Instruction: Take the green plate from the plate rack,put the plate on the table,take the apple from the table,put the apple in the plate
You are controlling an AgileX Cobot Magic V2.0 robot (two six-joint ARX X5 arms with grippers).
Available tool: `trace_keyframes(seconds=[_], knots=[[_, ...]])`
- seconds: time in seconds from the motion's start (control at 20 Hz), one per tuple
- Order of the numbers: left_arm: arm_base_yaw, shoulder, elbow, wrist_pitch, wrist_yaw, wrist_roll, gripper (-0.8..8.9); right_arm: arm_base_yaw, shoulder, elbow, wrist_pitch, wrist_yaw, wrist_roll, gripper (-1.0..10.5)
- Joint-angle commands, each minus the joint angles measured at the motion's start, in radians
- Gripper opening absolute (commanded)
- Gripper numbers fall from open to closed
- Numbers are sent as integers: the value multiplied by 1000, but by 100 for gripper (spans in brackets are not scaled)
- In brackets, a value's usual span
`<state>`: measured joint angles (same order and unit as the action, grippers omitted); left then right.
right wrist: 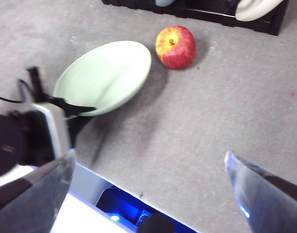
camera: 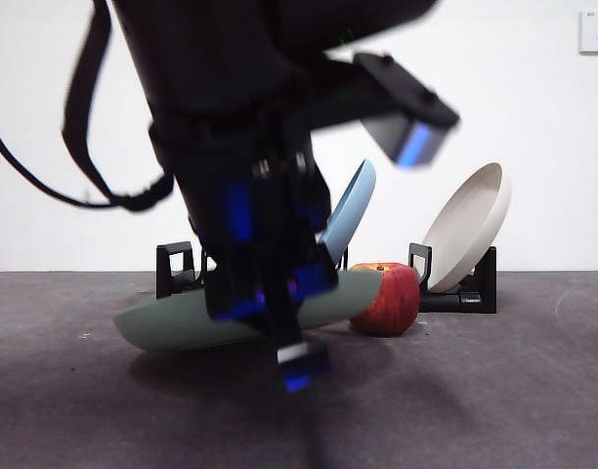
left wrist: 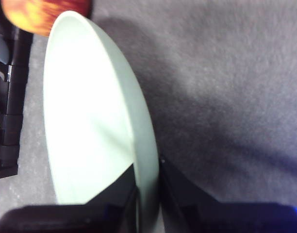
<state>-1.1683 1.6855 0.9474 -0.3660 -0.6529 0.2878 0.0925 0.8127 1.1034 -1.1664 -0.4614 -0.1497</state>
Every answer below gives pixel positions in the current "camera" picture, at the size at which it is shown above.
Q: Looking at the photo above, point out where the red yellow apple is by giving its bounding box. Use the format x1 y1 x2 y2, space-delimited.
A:
348 262 421 338

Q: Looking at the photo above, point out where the green plate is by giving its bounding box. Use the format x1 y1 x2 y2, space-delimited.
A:
112 270 384 353

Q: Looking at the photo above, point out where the blue plate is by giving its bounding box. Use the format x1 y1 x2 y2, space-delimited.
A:
316 158 378 265

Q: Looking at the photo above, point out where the beige plate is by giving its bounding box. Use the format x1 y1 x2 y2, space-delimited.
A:
420 162 513 294

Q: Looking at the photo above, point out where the black plate rack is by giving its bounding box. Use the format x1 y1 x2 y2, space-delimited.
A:
155 241 498 314

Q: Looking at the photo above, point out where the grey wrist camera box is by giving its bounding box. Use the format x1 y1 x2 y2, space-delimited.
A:
352 51 461 171

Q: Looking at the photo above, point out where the thick black cable sleeve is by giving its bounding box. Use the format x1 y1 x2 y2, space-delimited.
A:
62 0 177 213

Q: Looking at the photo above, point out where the thin black cable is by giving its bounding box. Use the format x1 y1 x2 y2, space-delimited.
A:
0 97 115 210

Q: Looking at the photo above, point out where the white wall socket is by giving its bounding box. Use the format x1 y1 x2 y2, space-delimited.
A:
579 10 598 55

